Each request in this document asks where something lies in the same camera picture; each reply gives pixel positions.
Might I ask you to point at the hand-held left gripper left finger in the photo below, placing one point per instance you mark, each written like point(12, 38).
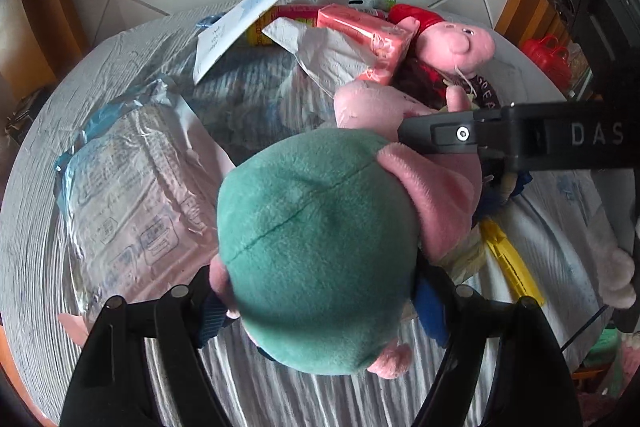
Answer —
point(210, 322)

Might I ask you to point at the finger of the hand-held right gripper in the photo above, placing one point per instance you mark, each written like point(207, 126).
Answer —
point(450, 134)

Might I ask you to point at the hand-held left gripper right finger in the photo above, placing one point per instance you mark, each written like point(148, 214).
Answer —
point(432, 307)

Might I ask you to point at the green pink pig plush toy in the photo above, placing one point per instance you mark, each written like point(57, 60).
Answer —
point(310, 232)

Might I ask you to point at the dark printed cloth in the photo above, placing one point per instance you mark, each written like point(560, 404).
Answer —
point(480, 94)

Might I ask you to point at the blue toy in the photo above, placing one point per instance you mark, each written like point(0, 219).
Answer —
point(495, 202)

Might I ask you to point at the red plastic basket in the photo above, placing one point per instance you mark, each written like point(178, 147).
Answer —
point(545, 54)

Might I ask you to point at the yellow plastic toy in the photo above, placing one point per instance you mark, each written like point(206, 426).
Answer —
point(510, 262)

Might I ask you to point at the pink pig plush red dress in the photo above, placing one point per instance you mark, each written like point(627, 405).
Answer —
point(455, 42)

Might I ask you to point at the pink tissue packet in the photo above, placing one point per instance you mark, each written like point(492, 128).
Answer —
point(370, 37)

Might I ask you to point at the white pink plush toy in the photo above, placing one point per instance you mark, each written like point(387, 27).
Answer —
point(615, 272)

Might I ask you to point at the crumpled clear plastic bag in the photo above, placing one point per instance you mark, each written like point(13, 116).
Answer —
point(325, 52)

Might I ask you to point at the large plastic wrapped pack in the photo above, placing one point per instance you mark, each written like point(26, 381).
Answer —
point(130, 187)

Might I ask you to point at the red yellow snack tube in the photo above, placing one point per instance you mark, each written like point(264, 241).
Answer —
point(290, 12)

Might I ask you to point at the white blue patterned bedsheet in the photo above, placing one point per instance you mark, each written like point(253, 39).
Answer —
point(50, 167)

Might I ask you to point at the dark bag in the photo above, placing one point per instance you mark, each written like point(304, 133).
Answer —
point(25, 117)

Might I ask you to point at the wooden headboard frame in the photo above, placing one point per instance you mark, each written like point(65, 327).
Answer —
point(60, 7)

